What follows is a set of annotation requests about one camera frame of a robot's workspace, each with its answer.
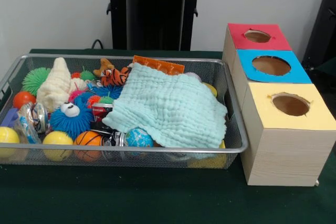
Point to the mint muslin cloth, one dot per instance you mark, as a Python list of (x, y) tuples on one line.
[(168, 108)]

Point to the silver mesh bin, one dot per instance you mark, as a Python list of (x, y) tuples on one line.
[(231, 129)]

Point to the wooden three-hole box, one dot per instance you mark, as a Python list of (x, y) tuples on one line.
[(283, 155)]

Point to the black chair back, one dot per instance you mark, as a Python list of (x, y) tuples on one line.
[(324, 24)]

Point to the orange plastic tray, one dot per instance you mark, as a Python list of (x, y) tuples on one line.
[(162, 66)]

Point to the tiger plush toy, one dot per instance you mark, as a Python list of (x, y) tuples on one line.
[(114, 77)]

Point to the globe print ball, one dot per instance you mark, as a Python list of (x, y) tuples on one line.
[(139, 137)]

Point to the cream muslin cloth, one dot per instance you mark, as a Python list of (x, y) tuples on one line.
[(56, 85)]

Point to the blue spiky toy with eyes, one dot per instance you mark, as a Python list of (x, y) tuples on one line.
[(78, 123)]

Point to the small basketball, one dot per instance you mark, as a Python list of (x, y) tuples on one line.
[(88, 138)]

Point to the large green spiky ball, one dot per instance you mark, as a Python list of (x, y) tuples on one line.
[(35, 79)]

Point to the dark green tablecloth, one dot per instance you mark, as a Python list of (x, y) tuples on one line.
[(157, 197)]

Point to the yellow ball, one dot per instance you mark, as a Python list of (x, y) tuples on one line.
[(8, 136), (57, 138)]

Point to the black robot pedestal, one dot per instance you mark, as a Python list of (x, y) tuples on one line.
[(157, 11)]

